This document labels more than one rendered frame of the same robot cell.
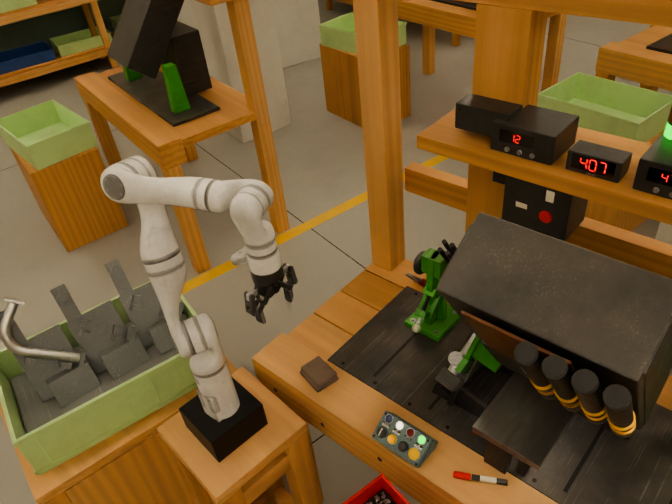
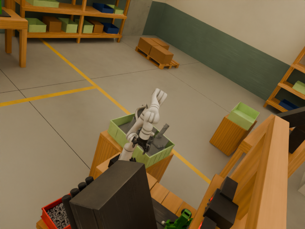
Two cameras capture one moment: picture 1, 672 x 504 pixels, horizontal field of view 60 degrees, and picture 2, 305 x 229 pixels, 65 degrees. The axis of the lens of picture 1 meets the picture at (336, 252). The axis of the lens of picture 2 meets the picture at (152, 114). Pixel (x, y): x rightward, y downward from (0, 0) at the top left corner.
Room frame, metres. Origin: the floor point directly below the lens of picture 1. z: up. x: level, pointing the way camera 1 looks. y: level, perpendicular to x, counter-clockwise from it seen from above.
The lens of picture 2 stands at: (0.41, -1.04, 2.47)
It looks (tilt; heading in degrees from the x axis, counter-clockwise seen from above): 32 degrees down; 63
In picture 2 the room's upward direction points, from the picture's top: 22 degrees clockwise
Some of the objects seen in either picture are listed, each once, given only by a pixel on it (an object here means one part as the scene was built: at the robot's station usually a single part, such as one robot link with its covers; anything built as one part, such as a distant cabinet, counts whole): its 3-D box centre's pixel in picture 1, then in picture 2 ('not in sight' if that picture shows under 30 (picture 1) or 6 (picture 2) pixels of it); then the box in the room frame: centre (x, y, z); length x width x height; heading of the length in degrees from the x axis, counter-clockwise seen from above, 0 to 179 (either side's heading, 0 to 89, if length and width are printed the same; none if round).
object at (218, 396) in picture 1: (216, 386); (126, 155); (1.05, 0.37, 1.03); 0.09 x 0.09 x 0.17; 47
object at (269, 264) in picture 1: (257, 251); (146, 131); (1.05, 0.18, 1.47); 0.11 x 0.09 x 0.06; 44
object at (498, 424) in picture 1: (545, 391); not in sight; (0.84, -0.45, 1.11); 0.39 x 0.16 x 0.03; 134
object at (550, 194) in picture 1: (545, 197); not in sight; (1.19, -0.54, 1.43); 0.17 x 0.12 x 0.15; 44
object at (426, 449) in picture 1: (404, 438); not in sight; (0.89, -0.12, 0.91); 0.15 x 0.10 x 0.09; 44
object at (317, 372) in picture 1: (318, 373); not in sight; (1.15, 0.10, 0.91); 0.10 x 0.08 x 0.03; 31
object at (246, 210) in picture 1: (253, 221); (148, 121); (1.03, 0.17, 1.57); 0.09 x 0.07 x 0.15; 155
